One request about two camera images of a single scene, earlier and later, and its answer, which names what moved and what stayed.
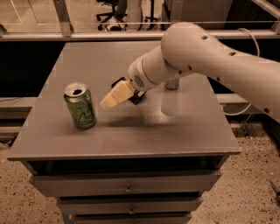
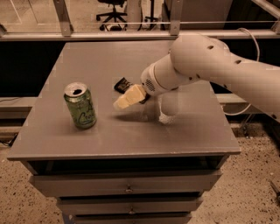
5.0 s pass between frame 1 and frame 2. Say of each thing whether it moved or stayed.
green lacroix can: stayed
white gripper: moved
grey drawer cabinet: stayed
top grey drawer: stayed
